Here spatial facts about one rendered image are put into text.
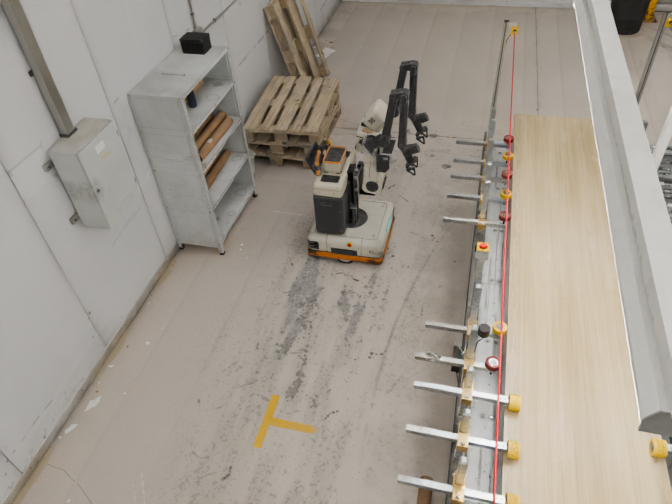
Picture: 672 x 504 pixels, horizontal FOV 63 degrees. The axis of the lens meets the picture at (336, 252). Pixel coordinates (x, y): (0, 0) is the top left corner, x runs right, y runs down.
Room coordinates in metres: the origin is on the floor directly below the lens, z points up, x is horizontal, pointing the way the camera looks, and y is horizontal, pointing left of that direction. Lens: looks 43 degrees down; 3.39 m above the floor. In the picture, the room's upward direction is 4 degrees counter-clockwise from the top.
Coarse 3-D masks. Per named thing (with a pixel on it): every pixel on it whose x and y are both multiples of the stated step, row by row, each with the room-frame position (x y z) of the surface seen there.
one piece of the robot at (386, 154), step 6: (396, 138) 3.72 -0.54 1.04; (390, 144) 3.65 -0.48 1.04; (384, 150) 3.57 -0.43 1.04; (390, 150) 3.57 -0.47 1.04; (378, 156) 3.51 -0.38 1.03; (384, 156) 3.50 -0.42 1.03; (390, 156) 3.49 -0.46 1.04; (378, 162) 3.51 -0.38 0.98; (384, 162) 3.50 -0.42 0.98; (378, 168) 3.51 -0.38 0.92; (384, 168) 3.50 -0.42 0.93
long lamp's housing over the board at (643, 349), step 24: (576, 0) 2.78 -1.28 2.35; (600, 72) 1.96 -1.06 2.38; (600, 96) 1.78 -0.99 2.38; (600, 120) 1.64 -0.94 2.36; (600, 144) 1.52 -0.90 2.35; (600, 168) 1.42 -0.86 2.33; (624, 192) 1.22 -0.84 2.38; (624, 216) 1.12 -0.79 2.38; (624, 240) 1.04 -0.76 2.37; (624, 264) 0.96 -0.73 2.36; (624, 288) 0.89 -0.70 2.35; (624, 312) 0.83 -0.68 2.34; (648, 312) 0.79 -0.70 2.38; (648, 336) 0.72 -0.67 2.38; (648, 360) 0.66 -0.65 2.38; (648, 384) 0.61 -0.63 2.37; (648, 408) 0.56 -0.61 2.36; (648, 432) 0.54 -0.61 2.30
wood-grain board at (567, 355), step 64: (576, 128) 3.89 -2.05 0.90; (512, 192) 3.12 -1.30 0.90; (576, 192) 3.06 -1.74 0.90; (512, 256) 2.47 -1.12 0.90; (576, 256) 2.42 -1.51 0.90; (512, 320) 1.96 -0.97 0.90; (576, 320) 1.92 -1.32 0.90; (512, 384) 1.54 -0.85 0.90; (576, 384) 1.52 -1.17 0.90; (576, 448) 1.18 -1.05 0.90; (640, 448) 1.16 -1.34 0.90
